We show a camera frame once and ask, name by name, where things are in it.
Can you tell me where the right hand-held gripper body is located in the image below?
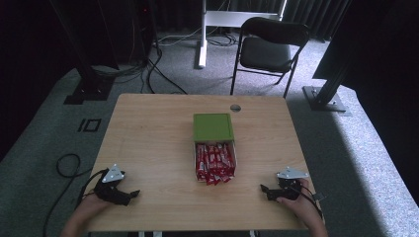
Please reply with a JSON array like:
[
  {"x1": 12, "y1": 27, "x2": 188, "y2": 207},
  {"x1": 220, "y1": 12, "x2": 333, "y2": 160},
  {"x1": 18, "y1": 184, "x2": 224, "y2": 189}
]
[{"x1": 267, "y1": 166, "x2": 310, "y2": 202}]

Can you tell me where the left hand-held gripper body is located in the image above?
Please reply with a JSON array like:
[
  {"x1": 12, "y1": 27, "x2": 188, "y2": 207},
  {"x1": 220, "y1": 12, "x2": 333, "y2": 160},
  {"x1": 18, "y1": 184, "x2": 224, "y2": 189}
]
[{"x1": 93, "y1": 163, "x2": 132, "y2": 207}]

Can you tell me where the person's left hand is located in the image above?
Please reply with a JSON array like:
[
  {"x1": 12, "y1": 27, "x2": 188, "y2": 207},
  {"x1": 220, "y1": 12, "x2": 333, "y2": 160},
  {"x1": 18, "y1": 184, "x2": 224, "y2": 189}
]
[{"x1": 78, "y1": 193, "x2": 115, "y2": 219}]

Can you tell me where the person's right hand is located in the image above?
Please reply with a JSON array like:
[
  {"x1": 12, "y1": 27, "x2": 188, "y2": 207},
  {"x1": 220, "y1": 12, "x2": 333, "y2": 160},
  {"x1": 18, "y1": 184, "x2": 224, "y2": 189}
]
[{"x1": 276, "y1": 178, "x2": 326, "y2": 229}]

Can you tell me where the pile of red snack packets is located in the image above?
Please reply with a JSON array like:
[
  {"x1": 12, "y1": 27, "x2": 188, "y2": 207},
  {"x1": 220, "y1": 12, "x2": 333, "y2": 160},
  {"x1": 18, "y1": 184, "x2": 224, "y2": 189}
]
[{"x1": 195, "y1": 142, "x2": 237, "y2": 187}]

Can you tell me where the green drawer box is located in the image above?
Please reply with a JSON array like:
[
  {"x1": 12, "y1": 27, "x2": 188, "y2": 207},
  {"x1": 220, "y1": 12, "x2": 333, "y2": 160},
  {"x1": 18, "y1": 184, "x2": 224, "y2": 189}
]
[{"x1": 192, "y1": 113, "x2": 236, "y2": 143}]

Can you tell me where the black metal stand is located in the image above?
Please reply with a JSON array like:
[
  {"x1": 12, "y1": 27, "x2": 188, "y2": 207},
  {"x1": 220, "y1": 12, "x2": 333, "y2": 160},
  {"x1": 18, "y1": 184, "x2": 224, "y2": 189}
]
[
  {"x1": 301, "y1": 48, "x2": 351, "y2": 117},
  {"x1": 48, "y1": 0, "x2": 121, "y2": 106}
]

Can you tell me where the black folding chair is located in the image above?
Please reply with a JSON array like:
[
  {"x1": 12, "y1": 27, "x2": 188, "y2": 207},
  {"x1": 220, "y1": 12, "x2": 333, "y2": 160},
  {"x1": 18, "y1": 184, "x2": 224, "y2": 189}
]
[{"x1": 229, "y1": 16, "x2": 311, "y2": 100}]

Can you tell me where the dark flat panel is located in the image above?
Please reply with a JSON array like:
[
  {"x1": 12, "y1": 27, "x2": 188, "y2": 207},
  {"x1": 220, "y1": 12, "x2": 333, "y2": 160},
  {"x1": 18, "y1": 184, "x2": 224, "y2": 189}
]
[{"x1": 311, "y1": 0, "x2": 419, "y2": 100}]

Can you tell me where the dark curtain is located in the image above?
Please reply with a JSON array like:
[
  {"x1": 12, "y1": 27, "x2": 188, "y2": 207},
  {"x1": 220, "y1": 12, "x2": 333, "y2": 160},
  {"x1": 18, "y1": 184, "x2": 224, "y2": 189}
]
[{"x1": 226, "y1": 0, "x2": 350, "y2": 42}]

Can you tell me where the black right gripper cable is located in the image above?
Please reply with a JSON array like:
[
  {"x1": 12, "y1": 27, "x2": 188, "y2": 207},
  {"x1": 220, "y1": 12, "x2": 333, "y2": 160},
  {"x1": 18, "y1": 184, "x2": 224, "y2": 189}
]
[{"x1": 295, "y1": 183, "x2": 324, "y2": 219}]

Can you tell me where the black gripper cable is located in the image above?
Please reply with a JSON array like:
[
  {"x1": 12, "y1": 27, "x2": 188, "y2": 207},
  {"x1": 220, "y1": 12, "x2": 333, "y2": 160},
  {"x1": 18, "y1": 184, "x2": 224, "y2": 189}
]
[
  {"x1": 42, "y1": 152, "x2": 111, "y2": 237},
  {"x1": 295, "y1": 183, "x2": 324, "y2": 219}
]

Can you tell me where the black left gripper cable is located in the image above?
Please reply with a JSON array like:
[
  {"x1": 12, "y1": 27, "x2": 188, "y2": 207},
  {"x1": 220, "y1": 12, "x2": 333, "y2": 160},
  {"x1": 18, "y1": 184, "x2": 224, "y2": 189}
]
[{"x1": 42, "y1": 152, "x2": 111, "y2": 237}]

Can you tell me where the bundle of black floor cables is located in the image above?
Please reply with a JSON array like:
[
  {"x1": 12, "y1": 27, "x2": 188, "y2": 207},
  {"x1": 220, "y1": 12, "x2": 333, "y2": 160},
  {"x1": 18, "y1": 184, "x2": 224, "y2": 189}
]
[{"x1": 92, "y1": 33, "x2": 190, "y2": 97}]

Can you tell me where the white desk frame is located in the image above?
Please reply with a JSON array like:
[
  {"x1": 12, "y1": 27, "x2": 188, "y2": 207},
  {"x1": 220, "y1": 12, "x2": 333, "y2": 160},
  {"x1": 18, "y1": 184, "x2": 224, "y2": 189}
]
[{"x1": 197, "y1": 0, "x2": 289, "y2": 70}]

